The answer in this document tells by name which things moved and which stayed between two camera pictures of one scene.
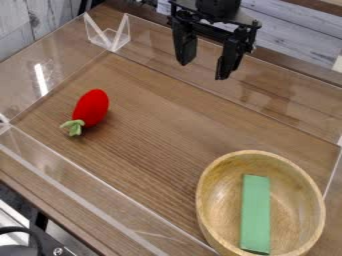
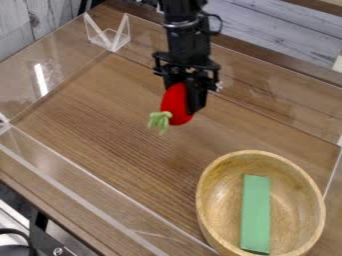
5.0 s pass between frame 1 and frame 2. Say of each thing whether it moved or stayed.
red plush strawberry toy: moved
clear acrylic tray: stayed
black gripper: moved
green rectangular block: stayed
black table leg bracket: stayed
